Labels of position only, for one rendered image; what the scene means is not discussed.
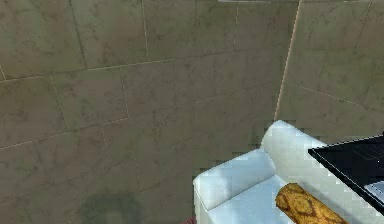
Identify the red cloth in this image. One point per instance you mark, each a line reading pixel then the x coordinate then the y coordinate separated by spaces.
pixel 190 221

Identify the black laptop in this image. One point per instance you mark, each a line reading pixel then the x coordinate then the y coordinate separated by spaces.
pixel 350 163

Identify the white sofa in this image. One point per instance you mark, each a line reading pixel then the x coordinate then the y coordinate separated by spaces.
pixel 233 180

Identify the yellow patterned bolster cushion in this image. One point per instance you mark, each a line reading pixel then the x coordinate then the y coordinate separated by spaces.
pixel 303 205

